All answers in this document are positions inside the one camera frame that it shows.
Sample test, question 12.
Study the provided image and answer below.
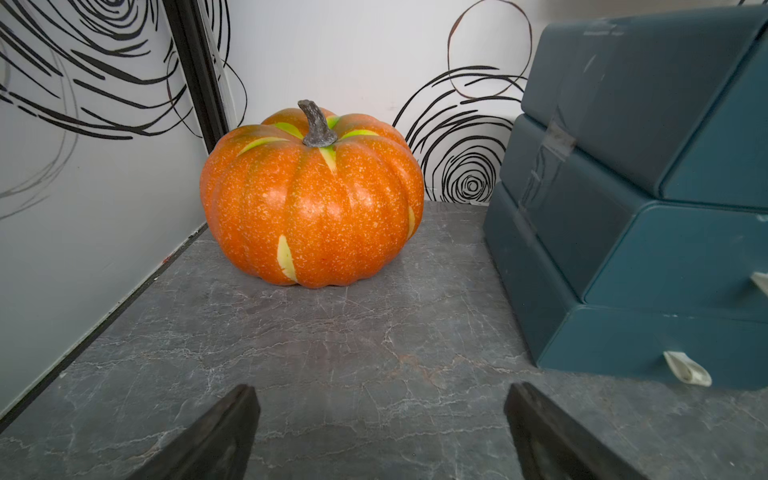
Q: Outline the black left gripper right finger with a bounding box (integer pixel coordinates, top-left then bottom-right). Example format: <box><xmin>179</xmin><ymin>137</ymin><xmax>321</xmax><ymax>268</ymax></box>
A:
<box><xmin>504</xmin><ymin>382</ymin><xmax>645</xmax><ymax>479</ymax></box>

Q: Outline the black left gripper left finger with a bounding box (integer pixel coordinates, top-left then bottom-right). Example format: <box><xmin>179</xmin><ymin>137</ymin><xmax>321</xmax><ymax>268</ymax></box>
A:
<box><xmin>130</xmin><ymin>384</ymin><xmax>261</xmax><ymax>480</ymax></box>

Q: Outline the orange decorative pumpkin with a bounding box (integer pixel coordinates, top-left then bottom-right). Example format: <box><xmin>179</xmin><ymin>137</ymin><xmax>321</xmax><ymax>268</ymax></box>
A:
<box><xmin>200</xmin><ymin>100</ymin><xmax>425</xmax><ymax>288</ymax></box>

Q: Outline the teal drawer cabinet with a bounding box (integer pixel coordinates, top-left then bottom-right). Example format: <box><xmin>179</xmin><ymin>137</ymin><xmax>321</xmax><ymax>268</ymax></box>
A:
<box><xmin>484</xmin><ymin>5</ymin><xmax>767</xmax><ymax>390</ymax></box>

